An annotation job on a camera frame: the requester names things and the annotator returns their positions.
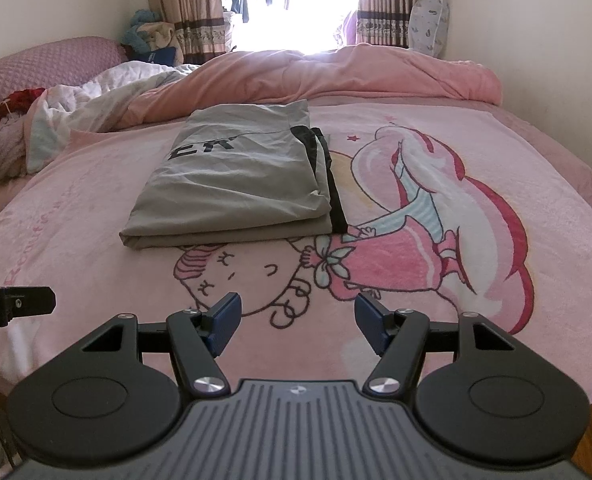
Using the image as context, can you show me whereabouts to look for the pink quilted headboard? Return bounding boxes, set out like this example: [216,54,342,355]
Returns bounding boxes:
[0,36,128,122]

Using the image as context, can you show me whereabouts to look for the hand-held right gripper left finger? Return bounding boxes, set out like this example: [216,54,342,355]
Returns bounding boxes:
[77,291,243,399]

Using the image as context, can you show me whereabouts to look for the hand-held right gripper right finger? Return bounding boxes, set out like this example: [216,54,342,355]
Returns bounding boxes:
[354,292,520,401]

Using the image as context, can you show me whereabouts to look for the pink printed blanket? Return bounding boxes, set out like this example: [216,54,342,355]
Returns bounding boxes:
[0,104,592,411]

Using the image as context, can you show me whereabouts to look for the white patterned pillow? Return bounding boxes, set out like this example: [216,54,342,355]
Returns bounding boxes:
[407,0,451,59]

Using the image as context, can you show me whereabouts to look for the dark blue bag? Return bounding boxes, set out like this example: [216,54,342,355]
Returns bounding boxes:
[145,46,178,66]

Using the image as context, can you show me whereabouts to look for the grey and black jacket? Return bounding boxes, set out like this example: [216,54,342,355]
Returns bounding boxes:
[119,99,349,252]

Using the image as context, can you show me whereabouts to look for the white quilt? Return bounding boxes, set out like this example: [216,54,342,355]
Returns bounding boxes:
[25,60,203,177]

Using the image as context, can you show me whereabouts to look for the mauve bed sheet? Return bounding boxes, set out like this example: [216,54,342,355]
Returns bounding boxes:
[306,94,592,223]

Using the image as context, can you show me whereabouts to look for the striped brown curtain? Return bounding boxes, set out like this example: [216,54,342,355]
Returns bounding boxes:
[355,0,420,51]
[140,0,230,67]

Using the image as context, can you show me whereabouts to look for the pink duvet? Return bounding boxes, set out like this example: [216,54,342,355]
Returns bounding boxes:
[112,42,503,132]

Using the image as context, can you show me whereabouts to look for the pile of crumpled clothes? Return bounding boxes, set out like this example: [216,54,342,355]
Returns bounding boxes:
[0,86,48,182]

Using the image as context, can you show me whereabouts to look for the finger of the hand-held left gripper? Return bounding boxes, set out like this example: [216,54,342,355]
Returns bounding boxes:
[6,285,57,319]

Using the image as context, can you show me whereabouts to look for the pink hanging cloth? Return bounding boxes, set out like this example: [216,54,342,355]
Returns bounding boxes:
[331,9,359,49]

